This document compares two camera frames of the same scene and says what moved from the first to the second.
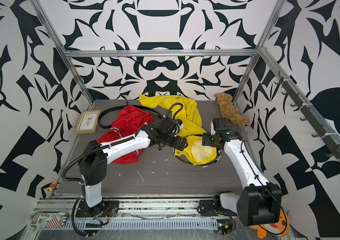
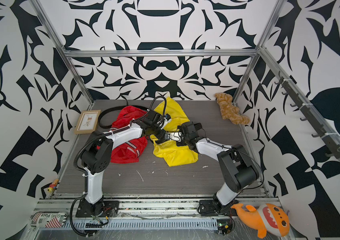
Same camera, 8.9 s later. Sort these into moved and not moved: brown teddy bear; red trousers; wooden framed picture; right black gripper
Moved: right black gripper
Not moved: wooden framed picture; brown teddy bear; red trousers
